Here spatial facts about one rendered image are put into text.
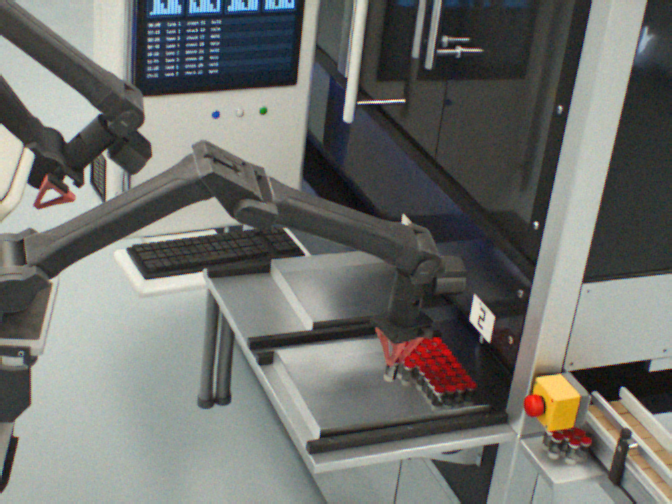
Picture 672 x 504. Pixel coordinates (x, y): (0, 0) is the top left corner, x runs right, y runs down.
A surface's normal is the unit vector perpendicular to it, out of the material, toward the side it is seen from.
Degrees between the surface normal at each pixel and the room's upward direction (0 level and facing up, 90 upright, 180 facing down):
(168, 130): 90
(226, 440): 0
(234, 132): 90
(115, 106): 97
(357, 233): 104
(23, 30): 97
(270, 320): 0
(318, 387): 0
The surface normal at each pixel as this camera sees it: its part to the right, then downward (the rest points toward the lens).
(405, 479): -0.92, 0.09
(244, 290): 0.11, -0.87
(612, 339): 0.36, 0.48
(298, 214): 0.29, 0.69
